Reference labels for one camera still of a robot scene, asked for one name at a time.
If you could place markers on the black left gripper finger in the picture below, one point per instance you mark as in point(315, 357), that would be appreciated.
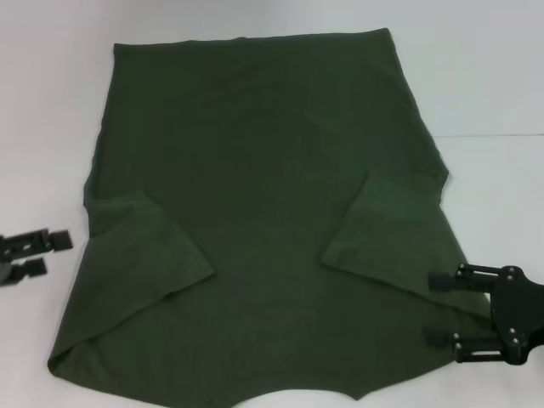
point(59, 240)
point(32, 269)

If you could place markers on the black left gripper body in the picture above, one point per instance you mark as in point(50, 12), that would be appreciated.
point(6, 272)

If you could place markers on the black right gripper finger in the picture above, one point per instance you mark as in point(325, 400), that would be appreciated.
point(480, 350)
point(442, 281)

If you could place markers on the dark green shirt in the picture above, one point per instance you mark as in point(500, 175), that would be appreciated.
point(263, 170)

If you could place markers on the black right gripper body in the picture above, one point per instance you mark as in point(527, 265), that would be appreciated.
point(523, 310)

